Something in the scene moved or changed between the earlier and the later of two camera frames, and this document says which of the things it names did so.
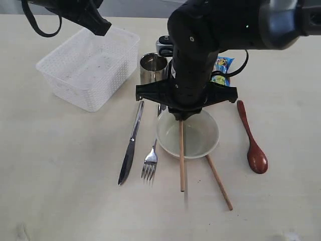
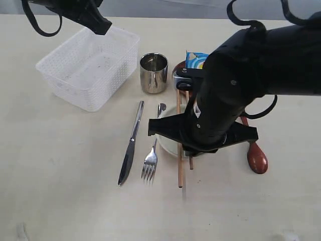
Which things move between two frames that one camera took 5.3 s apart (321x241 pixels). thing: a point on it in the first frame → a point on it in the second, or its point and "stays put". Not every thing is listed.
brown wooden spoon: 257,159 stays put
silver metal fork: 151,161 stays put
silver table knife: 129,151 stays put
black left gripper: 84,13 stays put
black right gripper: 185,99 → 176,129
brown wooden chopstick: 218,181 → 190,93
